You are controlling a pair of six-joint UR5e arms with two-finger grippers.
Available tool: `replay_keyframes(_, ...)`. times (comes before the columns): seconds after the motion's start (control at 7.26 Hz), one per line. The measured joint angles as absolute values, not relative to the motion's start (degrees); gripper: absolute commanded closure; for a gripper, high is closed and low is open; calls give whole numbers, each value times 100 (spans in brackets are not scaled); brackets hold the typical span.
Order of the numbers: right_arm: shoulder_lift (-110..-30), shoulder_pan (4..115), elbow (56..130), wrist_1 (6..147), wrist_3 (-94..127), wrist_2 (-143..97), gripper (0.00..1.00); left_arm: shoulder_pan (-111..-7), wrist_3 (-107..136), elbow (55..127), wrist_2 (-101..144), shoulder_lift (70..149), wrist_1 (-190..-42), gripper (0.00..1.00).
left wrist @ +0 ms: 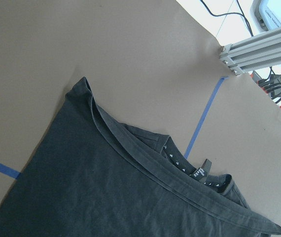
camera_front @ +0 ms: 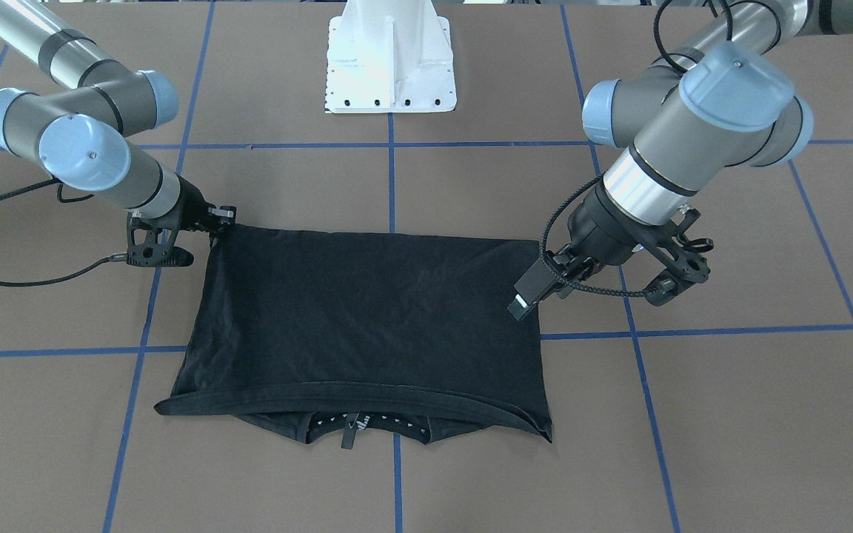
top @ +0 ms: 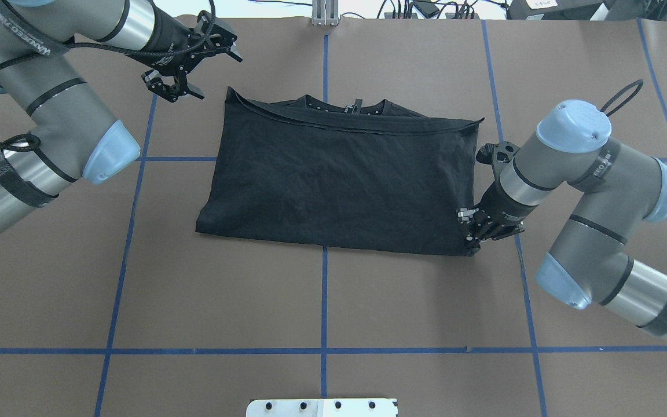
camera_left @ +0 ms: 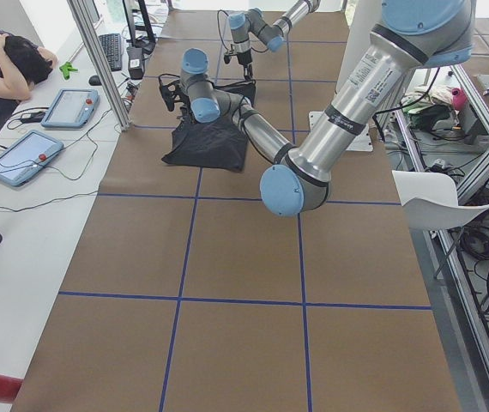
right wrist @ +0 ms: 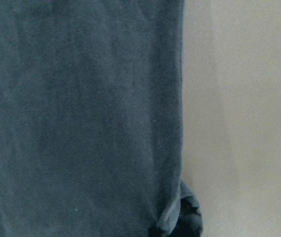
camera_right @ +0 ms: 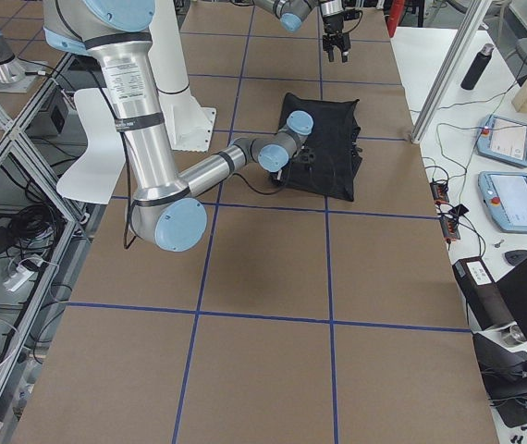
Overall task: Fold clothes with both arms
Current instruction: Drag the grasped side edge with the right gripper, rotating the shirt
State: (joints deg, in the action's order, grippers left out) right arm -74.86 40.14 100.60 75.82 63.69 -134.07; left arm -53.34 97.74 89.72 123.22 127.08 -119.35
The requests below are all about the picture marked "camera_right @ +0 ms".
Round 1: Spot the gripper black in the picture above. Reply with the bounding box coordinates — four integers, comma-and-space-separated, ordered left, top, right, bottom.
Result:
322, 13, 351, 63
274, 147, 316, 183

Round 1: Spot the black graphic t-shirt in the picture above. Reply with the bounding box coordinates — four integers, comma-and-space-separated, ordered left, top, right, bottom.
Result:
269, 92, 362, 202

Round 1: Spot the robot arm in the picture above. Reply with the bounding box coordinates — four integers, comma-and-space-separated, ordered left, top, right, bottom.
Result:
43, 1, 313, 253
252, 0, 362, 63

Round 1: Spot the black water bottle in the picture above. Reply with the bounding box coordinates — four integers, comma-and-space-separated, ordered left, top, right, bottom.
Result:
460, 43, 495, 91

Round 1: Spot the orange terminal strip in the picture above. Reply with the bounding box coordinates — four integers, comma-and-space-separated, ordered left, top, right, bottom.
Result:
430, 180, 460, 245

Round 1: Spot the upper teach pendant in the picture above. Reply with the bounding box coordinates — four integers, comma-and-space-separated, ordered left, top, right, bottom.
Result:
476, 115, 527, 167

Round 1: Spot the teach pendant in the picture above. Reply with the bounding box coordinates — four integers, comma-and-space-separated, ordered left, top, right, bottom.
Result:
477, 171, 527, 234
476, 115, 527, 167

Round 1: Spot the white plastic chair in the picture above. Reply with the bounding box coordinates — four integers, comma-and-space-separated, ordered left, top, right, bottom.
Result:
56, 88, 125, 204

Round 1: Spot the lower teach pendant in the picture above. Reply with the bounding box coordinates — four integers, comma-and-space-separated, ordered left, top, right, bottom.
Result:
477, 171, 527, 234

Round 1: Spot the black box device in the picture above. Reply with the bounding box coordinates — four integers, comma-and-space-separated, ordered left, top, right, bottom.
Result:
452, 256, 514, 329

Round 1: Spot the black computer mouse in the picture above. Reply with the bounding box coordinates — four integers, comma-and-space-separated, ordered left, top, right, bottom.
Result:
504, 249, 527, 266

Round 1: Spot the aluminium frame post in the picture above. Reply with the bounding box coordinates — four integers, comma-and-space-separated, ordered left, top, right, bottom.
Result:
410, 0, 492, 144

